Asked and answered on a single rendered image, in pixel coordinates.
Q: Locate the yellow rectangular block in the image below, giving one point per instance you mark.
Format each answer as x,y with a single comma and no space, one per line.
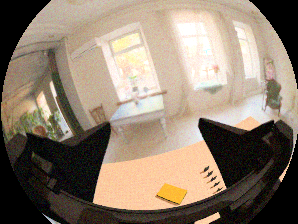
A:
172,193

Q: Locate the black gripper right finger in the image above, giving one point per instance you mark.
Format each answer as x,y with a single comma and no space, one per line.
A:
232,147

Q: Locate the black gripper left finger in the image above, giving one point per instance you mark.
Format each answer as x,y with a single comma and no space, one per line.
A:
78,159

